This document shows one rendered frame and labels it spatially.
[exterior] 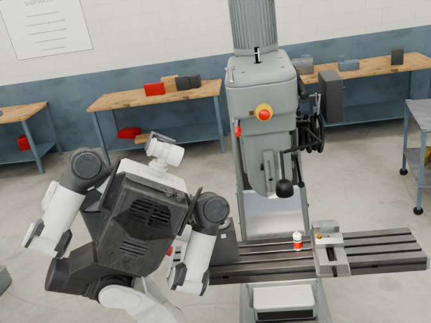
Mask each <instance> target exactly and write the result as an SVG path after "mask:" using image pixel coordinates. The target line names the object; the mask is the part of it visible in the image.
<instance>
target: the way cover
mask: <svg viewBox="0 0 431 323"><path fill-rule="evenodd" d="M293 187H294V195H293V196H292V197H289V198H279V197H277V198H271V199H268V197H264V196H261V195H259V194H258V193H256V191H254V190H243V191H242V195H243V201H244V213H245V220H246V234H247V241H248V240H263V239H265V238H266V239H272V238H287V237H293V234H294V233H295V232H296V230H298V232H299V233H301V236H306V234H305V226H304V221H303V212H302V206H301V195H300V188H299V187H298V185H293ZM260 222H261V223H260ZM272 230H273V231H272ZM272 233H273V234H272ZM263 235H264V236H263Z"/></svg>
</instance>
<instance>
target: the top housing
mask: <svg viewBox="0 0 431 323"><path fill-rule="evenodd" d="M232 66H235V70H233V78H234V83H232V84H228V71H226V77H225V81H224V83H225V85H226V86H225V88H226V96H227V101H228V110H229V114H230V116H231V117H233V118H234V119H238V120H246V119H257V116H256V113H255V110H256V108H257V106H258V105H260V104H268V105H269V106H270V107H271V108H272V111H273V114H272V116H279V115H287V114H290V113H292V112H294V111H295V110H296V109H297V108H298V86H297V77H296V70H295V68H294V67H293V65H292V63H291V61H290V59H289V57H288V55H287V53H286V52H285V51H284V50H283V49H277V50H275V51H273V52H270V53H266V54H260V63H257V64H256V63H255V55H254V56H237V55H234V56H231V57H230V58H229V60H228V66H227V68H228V69H230V68H232ZM249 111H253V113H254V115H249Z"/></svg>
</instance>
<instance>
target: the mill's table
mask: <svg viewBox="0 0 431 323"><path fill-rule="evenodd" d="M342 237H343V242H344V250H345V252H346V256H347V259H348V263H349V266H350V270H351V275H352V276H356V275H366V274H384V273H393V272H412V271H421V270H428V269H430V257H429V255H428V253H427V252H426V250H425V248H424V247H423V246H422V244H421V242H420V241H419V239H418V238H417V236H416V235H415V233H414V232H413V230H412V229H409V228H394V229H379V230H371V231H356V232H348V233H342ZM301 241H302V250H300V251H296V250H294V242H293V237H287V238H272V239H263V240H248V241H240V242H237V245H238V249H239V257H240V261H236V262H232V263H225V264H221V265H214V266H210V267H208V269H209V271H210V277H209V284H208V285H209V286H211V285H229V284H238V283H256V282H266V281H284V280H293V279H311V278H318V277H317V276H316V268H315V264H314V257H313V252H312V246H311V241H310V236H302V237H301ZM181 249H182V246H179V247H176V248H175V249H173V253H172V256H171V261H170V264H169V268H168V271H167V275H166V279H167V284H168V282H169V276H170V273H171V270H172V268H173V267H175V266H176V265H177V264H179V263H180V256H181Z"/></svg>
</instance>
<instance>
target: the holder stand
mask: <svg viewBox="0 0 431 323"><path fill-rule="evenodd" d="M236 261H240V257H239V249H238V245H237V237H236V232H235V226H234V223H233V217H228V218H227V219H226V220H225V221H224V222H222V223H220V225H219V230H218V232H217V237H216V240H215V245H214V248H213V251H212V255H211V259H210V263H209V267H210V266H214V265H221V264H225V263H232V262H236Z"/></svg>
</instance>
